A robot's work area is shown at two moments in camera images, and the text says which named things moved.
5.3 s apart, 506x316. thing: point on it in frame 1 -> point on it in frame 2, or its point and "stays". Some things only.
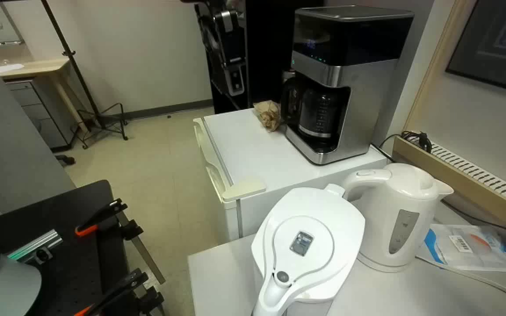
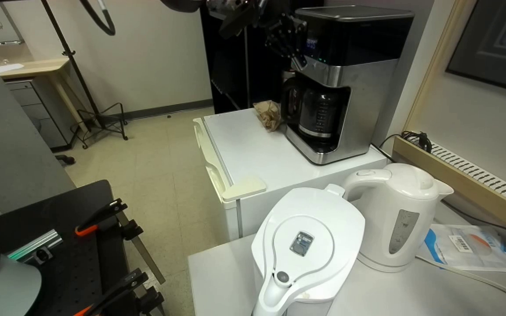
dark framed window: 498,44 stays
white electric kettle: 397,213 stays
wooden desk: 41,67 stays
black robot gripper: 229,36 -> 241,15
